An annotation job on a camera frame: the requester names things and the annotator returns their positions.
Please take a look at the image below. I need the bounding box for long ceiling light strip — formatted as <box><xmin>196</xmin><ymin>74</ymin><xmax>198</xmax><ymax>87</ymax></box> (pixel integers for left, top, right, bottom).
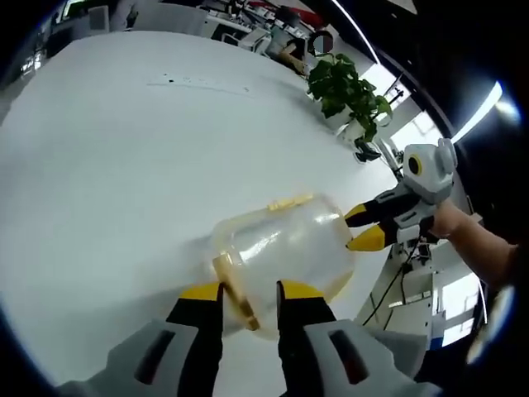
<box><xmin>330</xmin><ymin>0</ymin><xmax>382</xmax><ymax>64</ymax></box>
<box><xmin>451</xmin><ymin>79</ymin><xmax>504</xmax><ymax>145</ymax></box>

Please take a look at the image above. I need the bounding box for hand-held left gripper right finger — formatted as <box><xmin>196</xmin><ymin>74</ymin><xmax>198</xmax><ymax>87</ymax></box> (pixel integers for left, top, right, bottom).
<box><xmin>274</xmin><ymin>280</ymin><xmax>441</xmax><ymax>397</ymax></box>

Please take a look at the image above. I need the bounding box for white desk frame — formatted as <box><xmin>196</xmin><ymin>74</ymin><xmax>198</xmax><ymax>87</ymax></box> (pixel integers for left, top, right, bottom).
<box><xmin>358</xmin><ymin>237</ymin><xmax>450</xmax><ymax>355</ymax></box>

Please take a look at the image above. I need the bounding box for clear box with yellow buckles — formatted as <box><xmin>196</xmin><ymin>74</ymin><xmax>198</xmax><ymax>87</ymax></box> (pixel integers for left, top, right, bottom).
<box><xmin>212</xmin><ymin>191</ymin><xmax>357</xmax><ymax>343</ymax></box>

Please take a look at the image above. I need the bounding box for green potted plant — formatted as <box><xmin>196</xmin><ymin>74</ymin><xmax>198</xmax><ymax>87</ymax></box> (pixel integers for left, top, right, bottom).
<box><xmin>307</xmin><ymin>52</ymin><xmax>394</xmax><ymax>142</ymax></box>

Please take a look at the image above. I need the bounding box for black cable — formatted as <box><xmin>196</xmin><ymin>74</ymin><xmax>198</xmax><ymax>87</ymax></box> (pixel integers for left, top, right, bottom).
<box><xmin>354</xmin><ymin>238</ymin><xmax>419</xmax><ymax>328</ymax></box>

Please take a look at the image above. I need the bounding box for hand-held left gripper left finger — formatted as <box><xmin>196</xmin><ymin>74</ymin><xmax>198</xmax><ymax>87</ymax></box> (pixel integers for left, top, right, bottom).
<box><xmin>55</xmin><ymin>283</ymin><xmax>225</xmax><ymax>397</ymax></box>

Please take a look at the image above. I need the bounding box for small black object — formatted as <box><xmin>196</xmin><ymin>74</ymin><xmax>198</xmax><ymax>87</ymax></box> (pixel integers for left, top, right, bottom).
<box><xmin>353</xmin><ymin>137</ymin><xmax>382</xmax><ymax>163</ymax></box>

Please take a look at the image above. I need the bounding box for black tripod stand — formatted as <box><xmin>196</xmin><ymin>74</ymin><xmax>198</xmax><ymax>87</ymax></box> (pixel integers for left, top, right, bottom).
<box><xmin>386</xmin><ymin>72</ymin><xmax>409</xmax><ymax>109</ymax></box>

